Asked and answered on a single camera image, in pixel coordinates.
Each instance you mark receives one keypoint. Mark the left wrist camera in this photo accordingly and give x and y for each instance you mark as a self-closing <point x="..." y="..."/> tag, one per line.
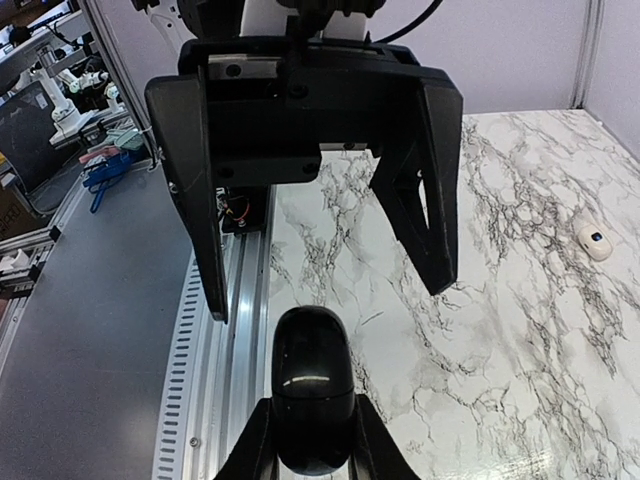
<point x="314" y="15"/>

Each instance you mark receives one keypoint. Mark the round black charging case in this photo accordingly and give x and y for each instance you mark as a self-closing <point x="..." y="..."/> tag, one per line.
<point x="313" y="393"/>

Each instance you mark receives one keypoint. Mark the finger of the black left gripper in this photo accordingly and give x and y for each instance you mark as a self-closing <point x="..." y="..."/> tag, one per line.
<point x="177" y="110"/>
<point x="416" y="180"/>

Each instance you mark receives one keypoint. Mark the aluminium front rail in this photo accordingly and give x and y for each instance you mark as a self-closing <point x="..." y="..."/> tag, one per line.
<point x="215" y="373"/>

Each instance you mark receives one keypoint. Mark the black mesh office chair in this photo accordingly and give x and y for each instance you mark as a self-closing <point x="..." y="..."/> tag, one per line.
<point x="26" y="129"/>

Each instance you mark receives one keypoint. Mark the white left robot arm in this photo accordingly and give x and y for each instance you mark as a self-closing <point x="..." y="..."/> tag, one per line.
<point x="210" y="21"/>

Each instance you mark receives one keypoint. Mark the white oval charging case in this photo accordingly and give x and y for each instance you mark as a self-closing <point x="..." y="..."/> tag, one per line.
<point x="595" y="244"/>

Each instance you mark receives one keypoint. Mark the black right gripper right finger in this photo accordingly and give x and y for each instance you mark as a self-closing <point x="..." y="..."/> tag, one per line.
<point x="375" y="455"/>

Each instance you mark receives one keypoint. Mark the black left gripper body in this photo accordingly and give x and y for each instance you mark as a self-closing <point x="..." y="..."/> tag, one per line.
<point x="273" y="104"/>

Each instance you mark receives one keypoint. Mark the blue plastic tool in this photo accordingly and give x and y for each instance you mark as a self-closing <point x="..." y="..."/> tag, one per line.
<point x="101" y="175"/>

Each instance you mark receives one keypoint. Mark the left aluminium corner post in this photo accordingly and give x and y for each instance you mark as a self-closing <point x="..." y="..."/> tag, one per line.
<point x="586" y="60"/>

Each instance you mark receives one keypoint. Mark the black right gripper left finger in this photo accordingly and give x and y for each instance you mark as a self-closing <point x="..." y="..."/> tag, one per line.
<point x="254" y="456"/>

